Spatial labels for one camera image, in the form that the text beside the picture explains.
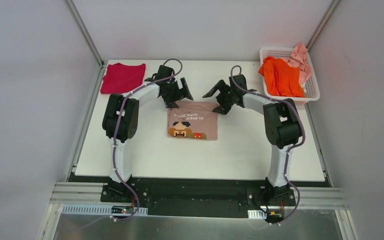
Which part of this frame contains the dusty pink graphic t-shirt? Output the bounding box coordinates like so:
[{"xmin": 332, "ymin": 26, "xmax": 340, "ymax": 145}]
[{"xmin": 167, "ymin": 100, "xmax": 219, "ymax": 141}]

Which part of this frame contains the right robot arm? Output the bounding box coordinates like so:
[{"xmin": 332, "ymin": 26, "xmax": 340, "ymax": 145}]
[{"xmin": 203, "ymin": 74, "xmax": 305, "ymax": 205}]

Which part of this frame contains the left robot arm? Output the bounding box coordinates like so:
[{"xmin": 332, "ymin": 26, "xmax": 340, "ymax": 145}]
[{"xmin": 102, "ymin": 65, "xmax": 194, "ymax": 203}]

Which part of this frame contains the folded red t-shirt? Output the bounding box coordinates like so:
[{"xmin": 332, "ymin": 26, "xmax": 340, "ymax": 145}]
[{"xmin": 100, "ymin": 63, "xmax": 146, "ymax": 95}]

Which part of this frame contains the orange t-shirt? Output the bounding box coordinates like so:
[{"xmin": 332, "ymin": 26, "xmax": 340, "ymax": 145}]
[{"xmin": 258, "ymin": 56, "xmax": 305, "ymax": 98}]

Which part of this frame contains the light pink crumpled t-shirt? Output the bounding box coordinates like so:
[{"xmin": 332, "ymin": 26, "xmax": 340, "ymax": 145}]
[{"xmin": 286, "ymin": 42, "xmax": 313, "ymax": 88}]

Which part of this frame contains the white plastic laundry basket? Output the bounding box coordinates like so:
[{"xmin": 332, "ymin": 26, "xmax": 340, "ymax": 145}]
[{"xmin": 258, "ymin": 43, "xmax": 321, "ymax": 104}]

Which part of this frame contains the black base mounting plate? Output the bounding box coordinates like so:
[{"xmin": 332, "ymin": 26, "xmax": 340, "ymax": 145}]
[{"xmin": 100, "ymin": 177, "xmax": 296, "ymax": 218}]

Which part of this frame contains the right white cable duct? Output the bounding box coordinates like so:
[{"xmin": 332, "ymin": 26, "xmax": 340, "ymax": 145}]
[{"xmin": 247, "ymin": 210, "xmax": 267, "ymax": 220}]

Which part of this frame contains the white cable duct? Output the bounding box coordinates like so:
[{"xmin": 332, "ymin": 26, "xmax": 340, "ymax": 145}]
[
  {"xmin": 61, "ymin": 204, "xmax": 137, "ymax": 217},
  {"xmin": 247, "ymin": 210, "xmax": 267, "ymax": 220}
]

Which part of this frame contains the aluminium frame rail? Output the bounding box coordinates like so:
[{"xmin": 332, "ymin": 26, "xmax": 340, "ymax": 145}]
[{"xmin": 50, "ymin": 182, "xmax": 349, "ymax": 210}]

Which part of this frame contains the left white cable duct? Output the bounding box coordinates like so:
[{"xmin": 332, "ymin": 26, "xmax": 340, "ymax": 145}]
[{"xmin": 61, "ymin": 204, "xmax": 137, "ymax": 217}]

